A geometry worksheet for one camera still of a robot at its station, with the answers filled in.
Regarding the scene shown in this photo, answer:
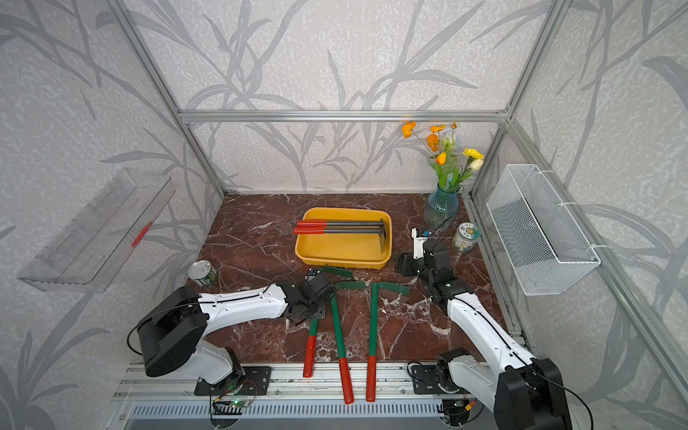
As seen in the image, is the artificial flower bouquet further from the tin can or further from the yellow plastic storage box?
the tin can

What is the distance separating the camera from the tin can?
91 cm

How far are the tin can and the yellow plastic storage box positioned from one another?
31 cm

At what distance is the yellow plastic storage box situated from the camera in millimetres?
972

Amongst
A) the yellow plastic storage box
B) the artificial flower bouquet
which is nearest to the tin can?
the yellow plastic storage box

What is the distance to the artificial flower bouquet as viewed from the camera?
932 mm

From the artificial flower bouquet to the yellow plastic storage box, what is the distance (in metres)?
0.26
